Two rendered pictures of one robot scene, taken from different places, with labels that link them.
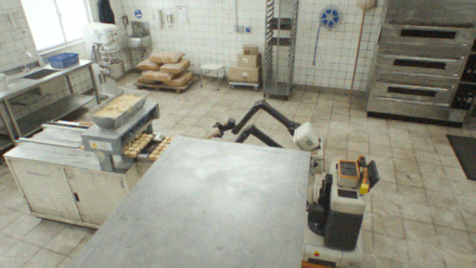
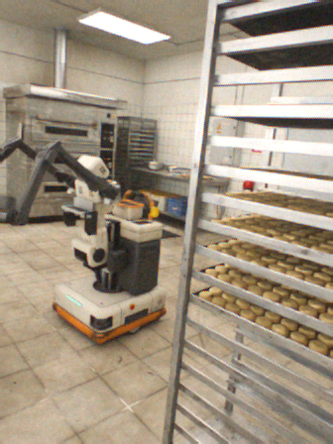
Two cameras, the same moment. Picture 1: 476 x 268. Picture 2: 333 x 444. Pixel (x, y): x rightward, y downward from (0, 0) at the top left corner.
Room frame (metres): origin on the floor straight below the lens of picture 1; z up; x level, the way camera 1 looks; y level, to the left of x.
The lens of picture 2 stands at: (0.51, 1.24, 1.39)
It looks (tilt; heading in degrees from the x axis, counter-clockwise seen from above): 13 degrees down; 298
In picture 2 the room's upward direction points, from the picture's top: 5 degrees clockwise
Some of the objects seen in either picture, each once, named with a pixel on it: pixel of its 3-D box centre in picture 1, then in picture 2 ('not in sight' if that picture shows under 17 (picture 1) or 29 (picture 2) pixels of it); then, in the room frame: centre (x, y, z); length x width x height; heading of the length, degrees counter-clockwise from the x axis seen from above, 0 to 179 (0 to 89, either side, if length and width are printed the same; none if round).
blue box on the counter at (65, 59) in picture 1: (64, 59); not in sight; (5.19, 2.90, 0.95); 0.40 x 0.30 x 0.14; 163
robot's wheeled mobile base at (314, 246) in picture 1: (321, 234); (110, 299); (2.03, -0.77, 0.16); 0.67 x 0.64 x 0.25; 76
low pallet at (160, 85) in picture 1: (166, 83); not in sight; (6.46, 1.50, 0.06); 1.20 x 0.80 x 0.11; 73
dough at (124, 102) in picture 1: (120, 106); not in sight; (2.47, 1.01, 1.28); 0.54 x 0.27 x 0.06; 165
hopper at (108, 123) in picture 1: (121, 109); not in sight; (2.47, 1.01, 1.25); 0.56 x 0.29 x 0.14; 165
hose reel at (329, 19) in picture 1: (326, 36); not in sight; (5.89, -1.71, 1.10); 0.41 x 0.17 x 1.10; 71
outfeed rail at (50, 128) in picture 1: (126, 137); not in sight; (2.64, 1.08, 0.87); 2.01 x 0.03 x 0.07; 75
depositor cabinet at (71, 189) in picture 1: (97, 178); not in sight; (2.59, 1.47, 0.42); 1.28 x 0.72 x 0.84; 75
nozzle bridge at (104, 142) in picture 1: (126, 133); not in sight; (2.47, 1.01, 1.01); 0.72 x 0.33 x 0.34; 165
